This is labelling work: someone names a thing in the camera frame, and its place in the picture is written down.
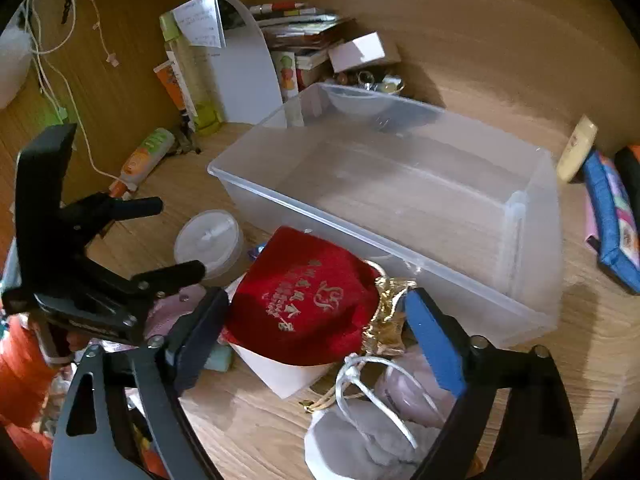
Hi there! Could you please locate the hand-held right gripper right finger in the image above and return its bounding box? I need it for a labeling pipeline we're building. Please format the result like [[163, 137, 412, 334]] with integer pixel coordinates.
[[402, 287, 583, 480]]

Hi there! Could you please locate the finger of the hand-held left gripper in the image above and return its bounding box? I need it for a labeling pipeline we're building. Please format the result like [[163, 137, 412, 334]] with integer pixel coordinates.
[[60, 195, 163, 246], [131, 260, 206, 297]]

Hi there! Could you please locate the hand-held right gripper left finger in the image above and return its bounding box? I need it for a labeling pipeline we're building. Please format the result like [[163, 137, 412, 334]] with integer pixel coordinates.
[[49, 287, 231, 480]]

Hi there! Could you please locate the lilac pouch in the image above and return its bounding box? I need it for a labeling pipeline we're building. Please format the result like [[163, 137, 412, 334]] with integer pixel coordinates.
[[382, 347, 458, 428]]

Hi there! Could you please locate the round clear plastic lid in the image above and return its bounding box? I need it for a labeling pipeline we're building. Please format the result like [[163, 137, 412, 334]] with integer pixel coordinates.
[[173, 210, 244, 281]]

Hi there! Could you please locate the red drawstring pouch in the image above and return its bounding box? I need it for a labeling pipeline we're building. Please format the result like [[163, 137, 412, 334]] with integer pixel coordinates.
[[222, 226, 383, 366]]

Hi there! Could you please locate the clear plastic storage box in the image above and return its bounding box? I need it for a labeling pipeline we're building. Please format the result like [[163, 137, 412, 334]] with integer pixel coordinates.
[[207, 82, 561, 348]]

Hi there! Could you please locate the wooden desktop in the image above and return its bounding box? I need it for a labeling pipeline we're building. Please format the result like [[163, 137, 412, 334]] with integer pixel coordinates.
[[50, 75, 640, 480]]

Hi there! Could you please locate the pale green small box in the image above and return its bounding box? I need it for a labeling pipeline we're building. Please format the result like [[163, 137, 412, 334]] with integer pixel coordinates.
[[205, 345, 235, 372]]

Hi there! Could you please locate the pale pink object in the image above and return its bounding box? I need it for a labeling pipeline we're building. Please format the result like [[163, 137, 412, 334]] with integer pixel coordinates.
[[145, 285, 208, 336]]

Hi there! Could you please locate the gold fabric pouch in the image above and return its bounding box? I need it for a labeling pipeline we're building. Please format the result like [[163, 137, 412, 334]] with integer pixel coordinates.
[[362, 275, 418, 358]]

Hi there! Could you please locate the green orange tube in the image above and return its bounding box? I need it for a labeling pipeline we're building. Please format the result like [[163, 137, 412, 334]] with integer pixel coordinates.
[[109, 127, 176, 198]]

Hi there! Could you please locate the dark key bunch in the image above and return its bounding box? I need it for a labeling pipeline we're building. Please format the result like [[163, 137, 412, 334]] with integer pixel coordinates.
[[170, 120, 201, 155]]

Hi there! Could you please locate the white paper card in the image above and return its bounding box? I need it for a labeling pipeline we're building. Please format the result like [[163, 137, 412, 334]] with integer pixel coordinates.
[[230, 340, 346, 400]]

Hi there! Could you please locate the orange book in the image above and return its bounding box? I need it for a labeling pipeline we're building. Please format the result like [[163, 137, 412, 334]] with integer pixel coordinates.
[[153, 57, 198, 121]]

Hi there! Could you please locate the yellow green bottle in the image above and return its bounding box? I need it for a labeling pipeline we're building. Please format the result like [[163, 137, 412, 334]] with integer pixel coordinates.
[[160, 10, 223, 133]]

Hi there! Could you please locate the white plastic object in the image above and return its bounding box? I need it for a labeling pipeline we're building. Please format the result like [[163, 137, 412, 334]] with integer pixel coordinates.
[[0, 27, 33, 108]]

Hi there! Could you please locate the white paper receipt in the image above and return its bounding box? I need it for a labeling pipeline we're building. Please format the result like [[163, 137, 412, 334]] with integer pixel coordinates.
[[174, 0, 224, 48]]

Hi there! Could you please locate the fruit print carton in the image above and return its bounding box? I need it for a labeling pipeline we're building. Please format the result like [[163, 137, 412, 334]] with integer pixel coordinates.
[[274, 51, 305, 128]]

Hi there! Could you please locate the blue pencil case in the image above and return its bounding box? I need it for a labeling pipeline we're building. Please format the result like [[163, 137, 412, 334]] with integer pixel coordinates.
[[582, 150, 640, 295]]

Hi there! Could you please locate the cream small tube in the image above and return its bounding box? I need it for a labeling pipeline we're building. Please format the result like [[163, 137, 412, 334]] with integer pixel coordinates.
[[556, 115, 598, 183]]

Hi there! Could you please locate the stack of books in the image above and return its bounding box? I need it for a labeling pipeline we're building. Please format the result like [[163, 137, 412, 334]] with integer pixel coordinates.
[[250, 2, 356, 106]]

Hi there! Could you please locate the clear glass bowl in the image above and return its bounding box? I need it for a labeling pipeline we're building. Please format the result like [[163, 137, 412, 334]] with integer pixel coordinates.
[[357, 72, 406, 95]]

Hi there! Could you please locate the orange black round case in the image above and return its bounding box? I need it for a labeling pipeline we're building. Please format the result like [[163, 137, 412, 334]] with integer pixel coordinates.
[[614, 145, 640, 196]]

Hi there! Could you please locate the small white cardboard box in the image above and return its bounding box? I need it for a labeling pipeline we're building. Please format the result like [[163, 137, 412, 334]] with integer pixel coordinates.
[[327, 31, 401, 73]]

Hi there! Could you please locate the white cable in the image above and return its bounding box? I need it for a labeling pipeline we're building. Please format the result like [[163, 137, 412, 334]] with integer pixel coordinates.
[[20, 0, 121, 181]]

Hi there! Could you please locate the white drawstring bag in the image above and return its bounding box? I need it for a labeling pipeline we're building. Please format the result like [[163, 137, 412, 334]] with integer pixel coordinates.
[[304, 355, 461, 480]]

